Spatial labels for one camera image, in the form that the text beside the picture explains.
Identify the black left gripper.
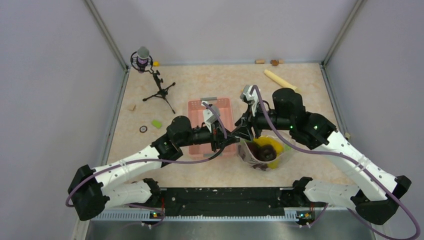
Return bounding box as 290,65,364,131
178,118,240,152

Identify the dark purple toy fruit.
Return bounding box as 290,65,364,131
256,144,277,162

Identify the pink plastic basket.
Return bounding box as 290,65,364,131
187,97,236,161

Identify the clear zip top bag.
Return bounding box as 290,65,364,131
236,135,294,172

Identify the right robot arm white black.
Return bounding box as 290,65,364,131
235,85,411,225

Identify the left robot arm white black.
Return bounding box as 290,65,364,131
65,116,240,221

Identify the cream toy rolling pin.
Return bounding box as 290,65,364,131
263,69,300,93

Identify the green rectangular block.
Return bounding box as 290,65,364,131
151,119,163,129

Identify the black microphone tripod stand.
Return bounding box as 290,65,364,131
142,70,176,114

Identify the light wooden cube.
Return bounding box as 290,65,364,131
126,104,137,111

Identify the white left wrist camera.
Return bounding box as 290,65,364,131
200,100,221,133

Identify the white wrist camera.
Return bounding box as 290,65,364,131
200,100,221,133
240,85,259,117

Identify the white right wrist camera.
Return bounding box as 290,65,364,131
240,85,259,117

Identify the tan cork block at wall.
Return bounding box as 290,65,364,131
255,59,266,65

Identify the brown round block at wall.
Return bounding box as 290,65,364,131
270,59,280,66

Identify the grey microphone with shock mount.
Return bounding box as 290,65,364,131
130,46,153,74

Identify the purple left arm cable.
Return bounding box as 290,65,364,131
65,102,229,228

